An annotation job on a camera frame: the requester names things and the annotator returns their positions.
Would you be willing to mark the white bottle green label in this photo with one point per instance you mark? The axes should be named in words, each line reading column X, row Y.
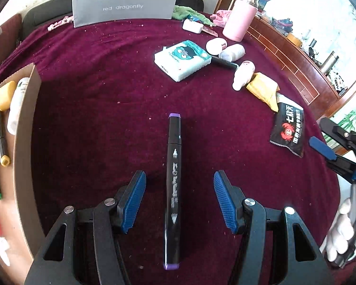
column 16, row 104

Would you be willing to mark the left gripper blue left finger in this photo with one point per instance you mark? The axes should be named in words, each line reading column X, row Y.
column 130, row 201

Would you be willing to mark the large white charger plug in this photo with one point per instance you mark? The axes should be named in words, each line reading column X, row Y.
column 4, row 246

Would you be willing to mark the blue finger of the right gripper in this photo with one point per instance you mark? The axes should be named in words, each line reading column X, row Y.
column 332, row 129
column 322, row 148

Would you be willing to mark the black crab snack packet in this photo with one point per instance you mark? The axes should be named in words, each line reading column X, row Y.
column 288, row 130

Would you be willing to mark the teal tissue pack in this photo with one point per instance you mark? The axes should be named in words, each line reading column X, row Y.
column 182, row 60

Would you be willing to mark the maroon bedspread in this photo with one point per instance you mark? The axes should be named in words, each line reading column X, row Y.
column 102, row 114

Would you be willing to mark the purple-capped black marker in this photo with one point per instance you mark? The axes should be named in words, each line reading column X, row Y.
column 172, row 220

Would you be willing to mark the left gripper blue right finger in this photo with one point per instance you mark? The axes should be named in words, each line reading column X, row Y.
column 230, row 200

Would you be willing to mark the pink wrapper strip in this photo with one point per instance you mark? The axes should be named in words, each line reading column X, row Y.
column 209, row 31

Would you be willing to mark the white bottle red label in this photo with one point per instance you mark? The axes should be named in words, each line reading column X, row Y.
column 216, row 46

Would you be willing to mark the white gloved right hand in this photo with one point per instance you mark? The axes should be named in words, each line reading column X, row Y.
column 341, row 232

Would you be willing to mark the steel thermos on shelf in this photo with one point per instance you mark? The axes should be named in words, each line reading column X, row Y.
column 329, row 63

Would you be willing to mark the green cloth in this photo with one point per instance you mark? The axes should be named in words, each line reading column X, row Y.
column 184, row 12

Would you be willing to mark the pink cloth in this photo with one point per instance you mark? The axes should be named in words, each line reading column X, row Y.
column 220, row 18

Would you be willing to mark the yellow-capped black marker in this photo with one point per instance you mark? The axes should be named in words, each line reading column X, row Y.
column 4, row 155

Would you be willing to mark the yellow snack packet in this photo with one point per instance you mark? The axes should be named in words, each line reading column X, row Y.
column 265, row 89

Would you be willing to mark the maroon armchair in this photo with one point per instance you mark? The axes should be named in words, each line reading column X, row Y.
column 9, row 32

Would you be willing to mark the white spray bottle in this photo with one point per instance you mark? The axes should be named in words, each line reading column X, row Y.
column 243, row 75

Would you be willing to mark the pink thermos bottle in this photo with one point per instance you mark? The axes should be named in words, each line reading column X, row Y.
column 240, row 19

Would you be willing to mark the white pill bottle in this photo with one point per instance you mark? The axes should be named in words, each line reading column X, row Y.
column 232, row 53

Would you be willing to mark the small white charger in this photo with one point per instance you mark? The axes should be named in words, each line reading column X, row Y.
column 192, row 26

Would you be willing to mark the grey shoe box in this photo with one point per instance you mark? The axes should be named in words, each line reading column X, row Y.
column 86, row 12

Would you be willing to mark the grey-capped black marker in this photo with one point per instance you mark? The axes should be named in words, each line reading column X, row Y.
column 224, row 63

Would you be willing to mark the cardboard tray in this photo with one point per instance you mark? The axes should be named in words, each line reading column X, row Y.
column 19, row 219

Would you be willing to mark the wooden headboard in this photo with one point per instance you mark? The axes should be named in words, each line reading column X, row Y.
column 304, row 75

